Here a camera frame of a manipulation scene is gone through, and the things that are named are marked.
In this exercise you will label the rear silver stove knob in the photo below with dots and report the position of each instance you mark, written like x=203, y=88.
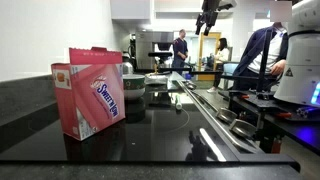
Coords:
x=226, y=115

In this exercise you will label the green white marker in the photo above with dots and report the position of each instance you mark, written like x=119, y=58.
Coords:
x=178, y=103

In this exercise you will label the silver stove knob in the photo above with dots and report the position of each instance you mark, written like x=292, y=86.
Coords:
x=243, y=128
x=226, y=115

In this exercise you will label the stainless steel kettle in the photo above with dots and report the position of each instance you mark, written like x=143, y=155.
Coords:
x=126, y=64

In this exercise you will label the white plate on counter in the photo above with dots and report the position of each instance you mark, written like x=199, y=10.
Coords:
x=156, y=79

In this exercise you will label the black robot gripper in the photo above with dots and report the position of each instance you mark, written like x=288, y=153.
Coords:
x=210, y=10

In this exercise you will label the standing man in dark shirt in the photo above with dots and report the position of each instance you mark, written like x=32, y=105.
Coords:
x=180, y=50

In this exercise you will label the white green patterned cup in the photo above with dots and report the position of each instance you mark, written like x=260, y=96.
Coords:
x=134, y=86

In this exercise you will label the black camera on stand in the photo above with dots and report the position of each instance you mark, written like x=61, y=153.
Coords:
x=161, y=53

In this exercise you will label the front silver stove knob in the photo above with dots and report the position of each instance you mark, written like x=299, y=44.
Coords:
x=243, y=128

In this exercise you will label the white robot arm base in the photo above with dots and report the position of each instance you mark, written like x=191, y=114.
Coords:
x=300, y=82

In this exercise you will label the black mounting frame with clamps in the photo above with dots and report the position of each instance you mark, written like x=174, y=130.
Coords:
x=275, y=118

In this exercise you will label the standing woman in white top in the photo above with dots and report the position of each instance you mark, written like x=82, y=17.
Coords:
x=221, y=56

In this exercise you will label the pink Sweet'N Low box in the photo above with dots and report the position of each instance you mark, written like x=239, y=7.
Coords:
x=89, y=91

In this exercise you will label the seated person in navy jacket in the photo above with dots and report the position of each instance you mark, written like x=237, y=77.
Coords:
x=270, y=41

